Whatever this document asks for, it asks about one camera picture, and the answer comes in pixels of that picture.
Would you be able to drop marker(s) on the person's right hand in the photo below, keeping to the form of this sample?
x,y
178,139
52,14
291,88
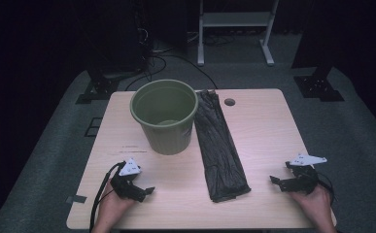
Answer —
x,y
318,204

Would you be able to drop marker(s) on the white metal stand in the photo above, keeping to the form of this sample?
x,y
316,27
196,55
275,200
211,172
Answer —
x,y
235,19

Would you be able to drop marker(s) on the black floor tape outline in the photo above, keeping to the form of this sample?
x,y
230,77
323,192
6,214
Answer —
x,y
85,131

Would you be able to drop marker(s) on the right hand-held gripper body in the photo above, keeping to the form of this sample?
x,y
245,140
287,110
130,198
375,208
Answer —
x,y
305,179

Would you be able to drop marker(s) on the person's left hand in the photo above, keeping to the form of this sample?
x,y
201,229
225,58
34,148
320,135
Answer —
x,y
112,208

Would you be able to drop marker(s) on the green plastic bin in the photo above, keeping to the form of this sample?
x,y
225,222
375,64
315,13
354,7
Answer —
x,y
167,139

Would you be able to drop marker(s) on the black plastic trash bag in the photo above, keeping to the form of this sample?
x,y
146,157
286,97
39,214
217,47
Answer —
x,y
219,152

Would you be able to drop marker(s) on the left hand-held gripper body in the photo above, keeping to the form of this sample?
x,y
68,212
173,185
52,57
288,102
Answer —
x,y
129,168

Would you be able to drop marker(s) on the grey tape strip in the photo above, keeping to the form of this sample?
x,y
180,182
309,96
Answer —
x,y
76,199

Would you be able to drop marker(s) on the dark equipment cabinet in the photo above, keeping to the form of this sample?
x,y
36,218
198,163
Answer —
x,y
120,39

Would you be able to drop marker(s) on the black stand base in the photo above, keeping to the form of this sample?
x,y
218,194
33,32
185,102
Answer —
x,y
99,89
318,87

